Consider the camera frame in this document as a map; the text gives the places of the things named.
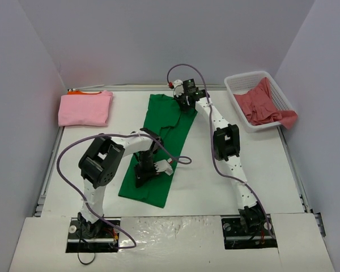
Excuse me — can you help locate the green t shirt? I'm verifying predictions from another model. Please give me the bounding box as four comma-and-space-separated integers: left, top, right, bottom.
118, 94, 197, 208

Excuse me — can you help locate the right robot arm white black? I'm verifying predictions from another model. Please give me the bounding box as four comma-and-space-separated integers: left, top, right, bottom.
173, 79, 272, 234

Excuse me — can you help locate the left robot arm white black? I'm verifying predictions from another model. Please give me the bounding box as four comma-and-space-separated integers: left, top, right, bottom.
78, 127, 170, 238

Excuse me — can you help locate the white plastic basket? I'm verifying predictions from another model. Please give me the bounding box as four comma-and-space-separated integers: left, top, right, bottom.
224, 71, 294, 133

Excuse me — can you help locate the red t shirt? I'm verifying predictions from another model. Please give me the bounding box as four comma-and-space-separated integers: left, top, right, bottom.
234, 78, 298, 129

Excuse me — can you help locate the folded pink t shirt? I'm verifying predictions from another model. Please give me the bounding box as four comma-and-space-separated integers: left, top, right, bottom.
58, 91, 113, 127

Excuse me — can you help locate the folded orange t shirt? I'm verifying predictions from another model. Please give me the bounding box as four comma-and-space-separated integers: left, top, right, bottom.
67, 89, 102, 95

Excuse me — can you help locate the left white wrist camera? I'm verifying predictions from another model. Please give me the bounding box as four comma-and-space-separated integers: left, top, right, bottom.
154, 159, 173, 176

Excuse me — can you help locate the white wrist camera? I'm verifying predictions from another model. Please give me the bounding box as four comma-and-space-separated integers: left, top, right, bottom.
154, 159, 173, 176
168, 79, 185, 99

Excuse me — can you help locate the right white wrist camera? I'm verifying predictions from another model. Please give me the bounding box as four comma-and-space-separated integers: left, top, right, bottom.
168, 79, 185, 99

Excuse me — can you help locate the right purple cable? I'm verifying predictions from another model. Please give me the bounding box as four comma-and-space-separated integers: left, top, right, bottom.
166, 63, 274, 239

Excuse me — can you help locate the purple cable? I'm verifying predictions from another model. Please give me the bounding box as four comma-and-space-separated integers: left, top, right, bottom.
166, 63, 274, 239
56, 133, 193, 250

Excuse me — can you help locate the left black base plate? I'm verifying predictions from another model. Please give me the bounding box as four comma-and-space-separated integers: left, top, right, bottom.
66, 218, 120, 253

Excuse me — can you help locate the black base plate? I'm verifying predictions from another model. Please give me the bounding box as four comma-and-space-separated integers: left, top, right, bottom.
66, 218, 120, 253
221, 216, 278, 250

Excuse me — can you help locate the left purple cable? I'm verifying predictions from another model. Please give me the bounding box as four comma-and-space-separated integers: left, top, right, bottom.
56, 133, 193, 250

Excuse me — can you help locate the thin black cable loop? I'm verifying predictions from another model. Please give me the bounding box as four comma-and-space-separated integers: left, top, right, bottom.
76, 249, 96, 266

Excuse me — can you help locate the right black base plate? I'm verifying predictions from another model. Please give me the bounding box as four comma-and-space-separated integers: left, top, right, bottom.
221, 216, 278, 250

